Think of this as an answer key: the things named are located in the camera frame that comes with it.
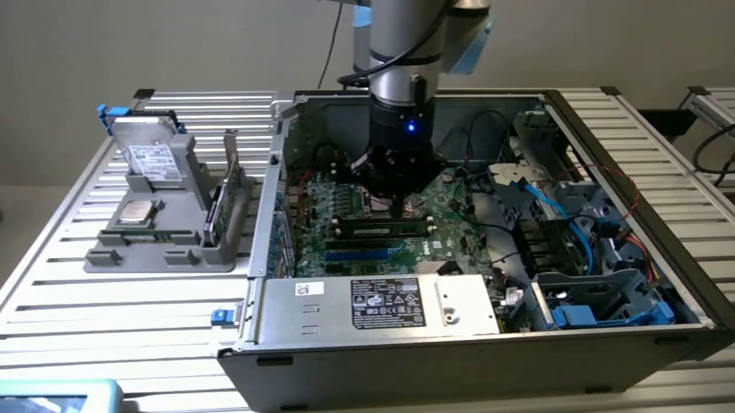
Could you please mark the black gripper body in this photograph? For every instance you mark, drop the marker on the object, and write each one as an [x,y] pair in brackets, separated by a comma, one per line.
[399,146]

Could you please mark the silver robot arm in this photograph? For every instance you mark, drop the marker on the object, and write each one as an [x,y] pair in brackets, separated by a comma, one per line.
[401,43]

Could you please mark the green RAM stick black label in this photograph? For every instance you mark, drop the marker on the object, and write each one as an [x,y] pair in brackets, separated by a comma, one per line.
[373,230]

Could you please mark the black RAM slot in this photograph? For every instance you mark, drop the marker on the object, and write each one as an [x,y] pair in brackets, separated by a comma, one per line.
[367,244]

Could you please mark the green motherboard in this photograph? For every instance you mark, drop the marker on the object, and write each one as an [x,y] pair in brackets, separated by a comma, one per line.
[453,245]

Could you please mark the silver chipset heat sink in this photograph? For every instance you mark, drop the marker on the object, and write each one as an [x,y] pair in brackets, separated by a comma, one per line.
[433,269]

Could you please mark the silver power supply unit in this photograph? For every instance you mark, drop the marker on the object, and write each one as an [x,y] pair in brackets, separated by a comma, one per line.
[332,314]

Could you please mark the open grey PC case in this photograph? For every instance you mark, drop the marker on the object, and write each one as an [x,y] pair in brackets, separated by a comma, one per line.
[459,370]

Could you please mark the grey disk bay blue clips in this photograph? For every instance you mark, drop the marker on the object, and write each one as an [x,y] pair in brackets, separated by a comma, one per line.
[596,297]

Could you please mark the blue case latch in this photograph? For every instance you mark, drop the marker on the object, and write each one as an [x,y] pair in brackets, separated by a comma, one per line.
[224,317]

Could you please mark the grey parts rack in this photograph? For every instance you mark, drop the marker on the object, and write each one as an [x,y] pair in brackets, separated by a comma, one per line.
[172,254]

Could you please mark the silver hard disk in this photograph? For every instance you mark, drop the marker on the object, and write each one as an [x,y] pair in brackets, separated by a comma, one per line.
[145,150]

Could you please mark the silver CPU chip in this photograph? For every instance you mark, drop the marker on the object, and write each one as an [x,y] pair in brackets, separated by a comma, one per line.
[136,211]

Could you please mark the teal box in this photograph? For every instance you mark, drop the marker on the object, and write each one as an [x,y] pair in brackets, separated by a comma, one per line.
[57,396]

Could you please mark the graphics card with metal bracket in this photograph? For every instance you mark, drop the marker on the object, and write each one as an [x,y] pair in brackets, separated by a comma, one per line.
[227,193]

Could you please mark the blue disk rail clip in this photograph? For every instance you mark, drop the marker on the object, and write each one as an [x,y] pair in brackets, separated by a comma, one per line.
[105,118]

